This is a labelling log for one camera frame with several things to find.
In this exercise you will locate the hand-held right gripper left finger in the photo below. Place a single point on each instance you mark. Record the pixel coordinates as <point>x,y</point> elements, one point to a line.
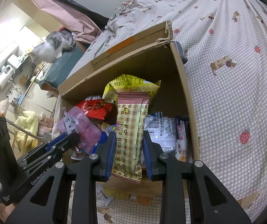
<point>111,154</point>

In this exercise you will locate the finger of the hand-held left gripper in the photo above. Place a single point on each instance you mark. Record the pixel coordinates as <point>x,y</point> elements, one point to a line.
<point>65,144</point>
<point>56,141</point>

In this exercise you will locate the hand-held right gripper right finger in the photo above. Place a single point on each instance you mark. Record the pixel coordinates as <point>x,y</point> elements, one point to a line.
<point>146,158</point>

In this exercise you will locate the pink transparent pouch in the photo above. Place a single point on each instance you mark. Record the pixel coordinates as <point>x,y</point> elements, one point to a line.
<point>84,126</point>

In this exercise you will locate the beige checked wafer packet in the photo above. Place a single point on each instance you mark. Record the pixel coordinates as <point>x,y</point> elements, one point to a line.
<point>128,133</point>

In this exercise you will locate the white-backed snack packet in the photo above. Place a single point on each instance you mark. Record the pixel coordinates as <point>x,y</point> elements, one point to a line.
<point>163,130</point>

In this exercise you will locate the red cartoon snack packet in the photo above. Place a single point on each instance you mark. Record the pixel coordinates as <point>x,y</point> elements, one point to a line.
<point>96,107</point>

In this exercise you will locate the yellow snack packet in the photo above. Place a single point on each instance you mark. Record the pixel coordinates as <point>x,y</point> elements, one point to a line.
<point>133,84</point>

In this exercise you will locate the brown cardboard box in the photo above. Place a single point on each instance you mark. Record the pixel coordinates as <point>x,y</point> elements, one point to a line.
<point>147,60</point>

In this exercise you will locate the blue snack packet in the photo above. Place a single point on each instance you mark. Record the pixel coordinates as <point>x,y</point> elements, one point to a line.
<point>103,137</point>

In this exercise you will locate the pink plush cloth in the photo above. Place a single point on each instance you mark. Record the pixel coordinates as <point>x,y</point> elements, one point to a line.
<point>46,124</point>

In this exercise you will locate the yellow plush blanket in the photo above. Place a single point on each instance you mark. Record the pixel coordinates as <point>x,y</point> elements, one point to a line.
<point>28,123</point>

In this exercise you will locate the white paper scrap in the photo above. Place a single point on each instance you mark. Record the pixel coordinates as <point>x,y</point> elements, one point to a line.
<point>104,193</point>

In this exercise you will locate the purple white snack packet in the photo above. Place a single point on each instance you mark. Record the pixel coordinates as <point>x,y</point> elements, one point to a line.
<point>183,140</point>

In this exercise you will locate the white appliance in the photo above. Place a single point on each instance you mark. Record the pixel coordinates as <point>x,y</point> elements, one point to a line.
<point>6,69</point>

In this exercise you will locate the teal mattress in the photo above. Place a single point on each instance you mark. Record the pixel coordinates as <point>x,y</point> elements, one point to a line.
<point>63,67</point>

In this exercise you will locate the grey white cat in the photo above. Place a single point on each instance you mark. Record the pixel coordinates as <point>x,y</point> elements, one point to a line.
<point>51,46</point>

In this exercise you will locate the grey plastic object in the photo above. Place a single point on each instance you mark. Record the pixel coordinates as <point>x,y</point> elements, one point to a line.
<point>180,51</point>

